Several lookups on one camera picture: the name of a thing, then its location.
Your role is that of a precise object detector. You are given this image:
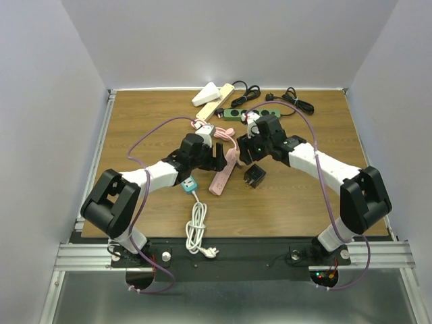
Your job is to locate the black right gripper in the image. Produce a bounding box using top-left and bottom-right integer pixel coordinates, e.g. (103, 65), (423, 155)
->
(236, 128), (272, 165)

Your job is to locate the pink power strip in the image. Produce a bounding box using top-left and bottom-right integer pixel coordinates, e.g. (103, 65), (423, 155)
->
(209, 148), (238, 196)

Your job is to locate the black charger block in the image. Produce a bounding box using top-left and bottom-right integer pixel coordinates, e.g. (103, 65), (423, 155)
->
(244, 164), (267, 188)

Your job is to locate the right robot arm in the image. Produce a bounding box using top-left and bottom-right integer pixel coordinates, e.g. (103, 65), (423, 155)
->
(237, 112), (392, 263)

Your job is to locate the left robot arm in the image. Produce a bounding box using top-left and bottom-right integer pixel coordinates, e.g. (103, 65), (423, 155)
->
(80, 133), (227, 266)

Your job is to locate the green power strip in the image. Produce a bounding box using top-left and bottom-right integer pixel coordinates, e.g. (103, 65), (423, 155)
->
(223, 109), (281, 122)

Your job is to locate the teal travel adapter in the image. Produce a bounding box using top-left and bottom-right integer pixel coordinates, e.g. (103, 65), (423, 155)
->
(181, 176), (198, 194)

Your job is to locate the cream power strip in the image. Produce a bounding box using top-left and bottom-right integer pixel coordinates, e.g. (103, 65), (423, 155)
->
(196, 83), (234, 121)

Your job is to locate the white wedge adapter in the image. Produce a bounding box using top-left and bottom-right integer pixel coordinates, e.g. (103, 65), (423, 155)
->
(192, 82), (221, 107)

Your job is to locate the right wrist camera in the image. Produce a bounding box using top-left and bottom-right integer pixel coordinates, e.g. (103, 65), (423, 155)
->
(241, 111), (260, 138)

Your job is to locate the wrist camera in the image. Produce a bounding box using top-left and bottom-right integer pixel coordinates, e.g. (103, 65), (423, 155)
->
(195, 124), (216, 147)
(241, 111), (260, 138)

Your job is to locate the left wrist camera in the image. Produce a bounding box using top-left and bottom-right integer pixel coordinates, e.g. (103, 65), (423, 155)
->
(195, 124), (216, 147)

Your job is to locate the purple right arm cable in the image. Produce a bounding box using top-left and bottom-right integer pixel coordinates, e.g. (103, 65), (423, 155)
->
(248, 100), (372, 292)

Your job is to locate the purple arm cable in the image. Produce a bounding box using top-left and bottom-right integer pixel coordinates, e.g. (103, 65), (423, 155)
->
(248, 100), (372, 292)
(126, 116), (203, 295)

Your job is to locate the black cable of cream strip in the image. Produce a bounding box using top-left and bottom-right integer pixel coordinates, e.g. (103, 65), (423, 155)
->
(215, 80), (262, 117)

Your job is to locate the black cable of green strip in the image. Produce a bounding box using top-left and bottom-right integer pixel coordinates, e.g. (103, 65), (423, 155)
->
(265, 86), (315, 117)

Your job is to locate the white coiled cable with plug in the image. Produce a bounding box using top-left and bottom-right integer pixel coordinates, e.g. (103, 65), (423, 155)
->
(185, 192), (220, 260)

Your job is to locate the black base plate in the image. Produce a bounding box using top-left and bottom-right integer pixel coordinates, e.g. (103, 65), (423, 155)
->
(111, 237), (352, 284)

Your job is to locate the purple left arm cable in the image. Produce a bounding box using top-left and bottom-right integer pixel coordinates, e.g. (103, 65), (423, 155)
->
(126, 116), (203, 295)

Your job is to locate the aluminium frame rail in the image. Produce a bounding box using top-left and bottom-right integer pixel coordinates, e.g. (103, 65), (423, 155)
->
(39, 89), (117, 323)

